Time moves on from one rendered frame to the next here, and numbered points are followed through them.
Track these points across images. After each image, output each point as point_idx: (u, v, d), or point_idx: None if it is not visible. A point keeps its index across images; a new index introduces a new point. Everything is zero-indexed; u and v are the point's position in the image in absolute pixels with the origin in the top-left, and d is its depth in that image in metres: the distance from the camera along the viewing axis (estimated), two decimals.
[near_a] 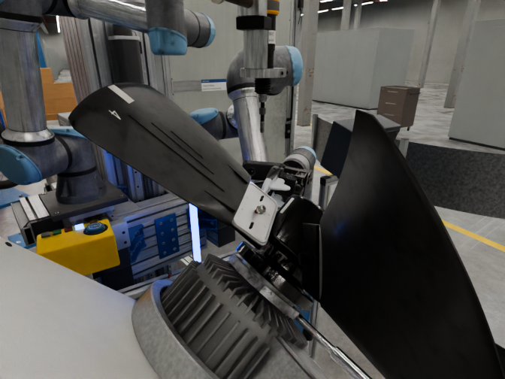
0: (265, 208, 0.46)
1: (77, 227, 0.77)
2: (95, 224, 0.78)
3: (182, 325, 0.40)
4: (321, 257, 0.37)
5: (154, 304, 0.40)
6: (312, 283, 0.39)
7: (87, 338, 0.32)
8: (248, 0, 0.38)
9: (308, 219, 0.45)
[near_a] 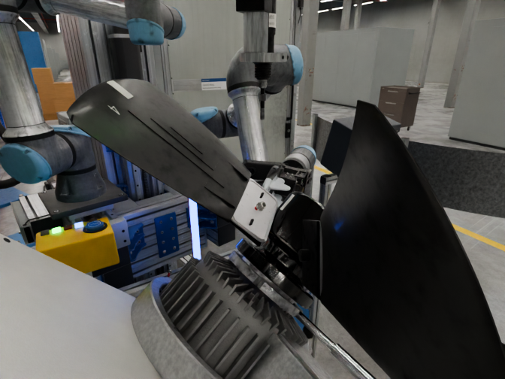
0: (265, 205, 0.45)
1: (77, 225, 0.77)
2: (95, 222, 0.78)
3: (181, 322, 0.40)
4: (322, 253, 0.37)
5: (153, 301, 0.40)
6: (312, 280, 0.39)
7: (86, 335, 0.31)
8: None
9: (308, 216, 0.45)
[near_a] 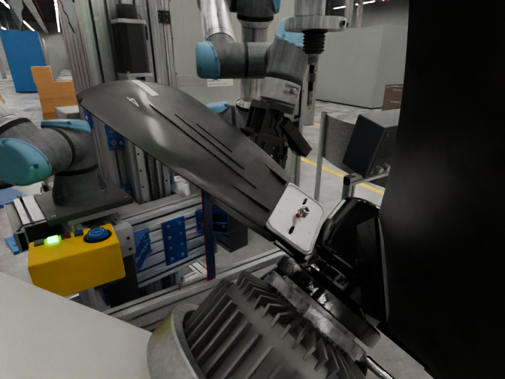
0: (309, 210, 0.37)
1: (76, 234, 0.67)
2: (97, 230, 0.67)
3: (216, 375, 0.30)
4: (384, 260, 0.27)
5: (179, 346, 0.30)
6: (374, 300, 0.28)
7: None
8: None
9: (364, 222, 0.35)
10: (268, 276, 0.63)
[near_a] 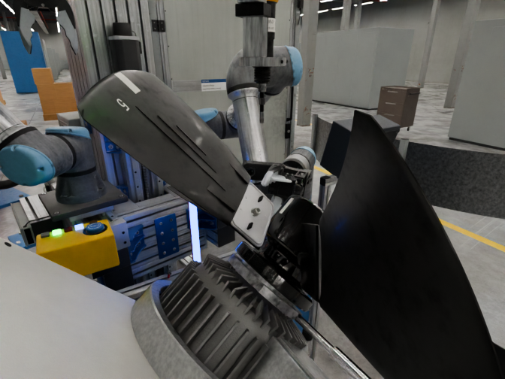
0: None
1: (77, 227, 0.77)
2: (95, 224, 0.78)
3: (181, 325, 0.40)
4: None
5: (153, 304, 0.40)
6: None
7: (86, 338, 0.32)
8: None
9: (281, 205, 0.51)
10: None
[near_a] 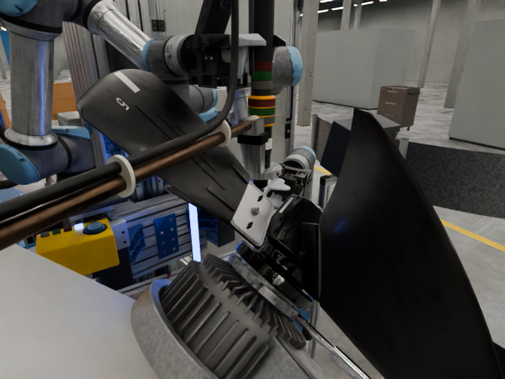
0: None
1: (77, 227, 0.77)
2: (95, 224, 0.78)
3: (180, 325, 0.40)
4: None
5: (153, 304, 0.40)
6: None
7: (86, 338, 0.32)
8: (247, 128, 0.44)
9: (281, 204, 0.51)
10: None
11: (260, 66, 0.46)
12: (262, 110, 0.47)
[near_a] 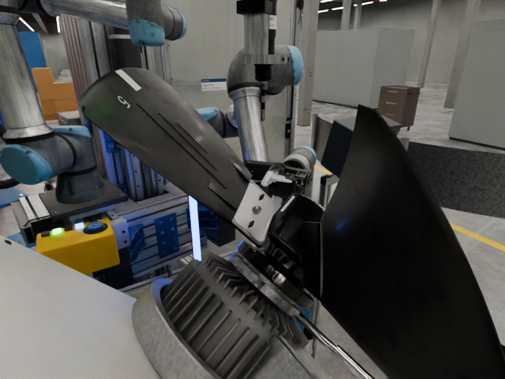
0: None
1: (77, 226, 0.77)
2: (95, 223, 0.78)
3: (182, 324, 0.40)
4: None
5: (154, 303, 0.40)
6: None
7: (87, 337, 0.32)
8: None
9: (282, 204, 0.51)
10: None
11: None
12: None
